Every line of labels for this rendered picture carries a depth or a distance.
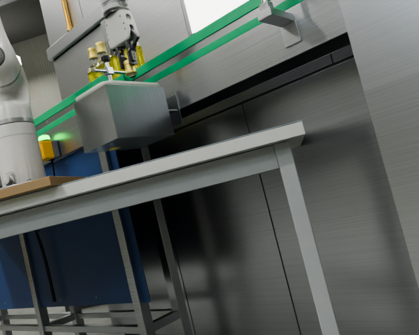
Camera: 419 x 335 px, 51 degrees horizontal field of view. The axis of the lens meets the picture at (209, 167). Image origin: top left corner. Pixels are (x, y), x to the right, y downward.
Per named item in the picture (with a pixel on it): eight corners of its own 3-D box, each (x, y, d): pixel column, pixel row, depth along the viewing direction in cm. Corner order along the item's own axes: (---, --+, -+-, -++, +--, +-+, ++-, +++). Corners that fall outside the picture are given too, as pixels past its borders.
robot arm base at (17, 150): (32, 182, 116) (17, 114, 118) (-25, 199, 121) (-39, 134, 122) (73, 180, 135) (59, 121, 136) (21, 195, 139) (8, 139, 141)
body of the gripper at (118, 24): (135, 6, 140) (143, 40, 139) (115, 20, 147) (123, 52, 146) (116, 1, 134) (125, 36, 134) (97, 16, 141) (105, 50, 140)
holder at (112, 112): (186, 133, 142) (175, 87, 144) (118, 137, 122) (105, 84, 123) (152, 147, 154) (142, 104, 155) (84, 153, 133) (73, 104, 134)
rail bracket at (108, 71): (139, 90, 157) (132, 57, 158) (100, 88, 145) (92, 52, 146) (135, 93, 159) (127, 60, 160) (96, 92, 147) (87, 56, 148)
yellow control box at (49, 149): (61, 157, 175) (57, 139, 175) (43, 159, 169) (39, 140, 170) (52, 161, 179) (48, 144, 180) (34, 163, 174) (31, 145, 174)
